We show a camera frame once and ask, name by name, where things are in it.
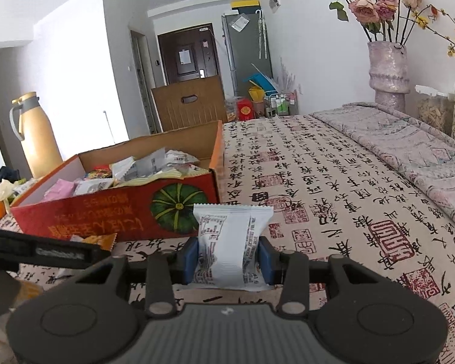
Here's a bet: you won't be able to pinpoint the white cake packet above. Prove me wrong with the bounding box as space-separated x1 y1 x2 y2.
191 204 274 292

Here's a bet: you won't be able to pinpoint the red yellow snack bag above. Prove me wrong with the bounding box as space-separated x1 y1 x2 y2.
83 165 112 180

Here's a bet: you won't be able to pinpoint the clear jar of snacks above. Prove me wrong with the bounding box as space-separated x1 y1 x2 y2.
415 85 455 136

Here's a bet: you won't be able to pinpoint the white cream cloth flower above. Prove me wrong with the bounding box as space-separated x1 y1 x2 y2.
0 179 16 214

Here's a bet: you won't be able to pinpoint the red orange cardboard box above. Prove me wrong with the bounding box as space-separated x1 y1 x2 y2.
10 121 223 241

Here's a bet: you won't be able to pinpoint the yellow striped snack bag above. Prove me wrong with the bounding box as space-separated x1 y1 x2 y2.
115 164 210 188

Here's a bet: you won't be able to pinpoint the calligraphy print tablecloth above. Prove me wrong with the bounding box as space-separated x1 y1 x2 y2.
0 113 455 364

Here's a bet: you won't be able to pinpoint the pink snack packet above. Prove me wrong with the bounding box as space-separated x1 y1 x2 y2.
42 179 76 202

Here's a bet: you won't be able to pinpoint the yellow thermos jug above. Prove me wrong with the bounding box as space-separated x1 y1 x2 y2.
9 92 63 179

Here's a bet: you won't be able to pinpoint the wooden chair back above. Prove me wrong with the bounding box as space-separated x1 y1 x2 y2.
152 76 228 132

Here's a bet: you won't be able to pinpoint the red gift box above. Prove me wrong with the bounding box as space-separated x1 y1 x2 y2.
237 98 255 121

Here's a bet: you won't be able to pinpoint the pink patterned folded cloth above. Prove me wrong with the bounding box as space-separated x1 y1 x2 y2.
312 103 455 223

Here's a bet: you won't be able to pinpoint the dark brown door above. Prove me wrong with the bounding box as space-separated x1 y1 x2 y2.
158 23 220 85

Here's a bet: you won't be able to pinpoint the pink ceramic vase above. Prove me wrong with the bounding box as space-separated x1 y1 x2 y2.
367 41 410 113

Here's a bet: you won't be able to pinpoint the grey refrigerator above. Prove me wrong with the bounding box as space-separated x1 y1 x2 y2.
222 9 273 97

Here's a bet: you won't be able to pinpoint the yellow box on fridge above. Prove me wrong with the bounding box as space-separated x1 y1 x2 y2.
231 0 260 9

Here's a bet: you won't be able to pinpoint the dried pink rose bouquet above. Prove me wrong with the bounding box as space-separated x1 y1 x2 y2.
329 0 439 46

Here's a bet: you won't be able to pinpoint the yellow flower branches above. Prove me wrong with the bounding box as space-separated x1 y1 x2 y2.
412 4 455 59

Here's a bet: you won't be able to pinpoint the metal wire rack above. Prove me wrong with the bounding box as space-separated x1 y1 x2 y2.
264 91 298 117

